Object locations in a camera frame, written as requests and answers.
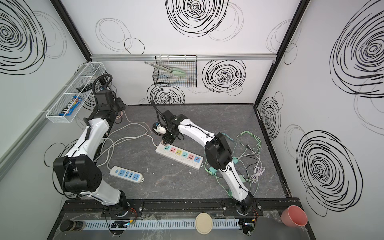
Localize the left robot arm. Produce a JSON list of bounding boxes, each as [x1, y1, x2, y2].
[[53, 90, 129, 217]]

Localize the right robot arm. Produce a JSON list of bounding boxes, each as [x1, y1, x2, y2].
[[152, 109, 255, 215]]

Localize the black wire wall basket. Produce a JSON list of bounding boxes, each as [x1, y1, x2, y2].
[[150, 55, 198, 88]]

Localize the white multicolour power strip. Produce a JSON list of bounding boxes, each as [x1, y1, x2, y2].
[[156, 143, 204, 170]]

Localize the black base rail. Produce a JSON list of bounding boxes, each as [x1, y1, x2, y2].
[[61, 198, 302, 217]]

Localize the green charger plug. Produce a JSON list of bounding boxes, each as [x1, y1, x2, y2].
[[208, 167, 217, 177]]

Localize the white wire wall shelf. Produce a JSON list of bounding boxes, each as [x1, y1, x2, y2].
[[46, 62, 106, 124]]

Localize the pink plastic cup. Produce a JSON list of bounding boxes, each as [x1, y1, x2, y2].
[[281, 205, 308, 228]]

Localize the white slotted cable duct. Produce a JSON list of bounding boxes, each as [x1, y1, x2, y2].
[[82, 219, 241, 231]]

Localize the black cylindrical jar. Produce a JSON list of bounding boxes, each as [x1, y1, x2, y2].
[[60, 220, 86, 232]]

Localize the blue candy packet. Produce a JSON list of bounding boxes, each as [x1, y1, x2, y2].
[[59, 96, 83, 116]]

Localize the white charging cable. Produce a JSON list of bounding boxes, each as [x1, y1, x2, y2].
[[239, 152, 266, 184]]

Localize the green kitchen tongs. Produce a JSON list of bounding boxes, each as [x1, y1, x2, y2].
[[144, 62, 186, 76]]

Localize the teal charging cable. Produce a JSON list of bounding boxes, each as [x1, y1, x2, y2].
[[221, 132, 238, 151]]

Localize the beige round lid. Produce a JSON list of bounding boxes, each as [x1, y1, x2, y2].
[[195, 213, 213, 235]]

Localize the black remote control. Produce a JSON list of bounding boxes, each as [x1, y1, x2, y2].
[[76, 83, 93, 93]]

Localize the white blue power strip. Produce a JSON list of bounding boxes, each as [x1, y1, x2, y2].
[[110, 166, 144, 184]]

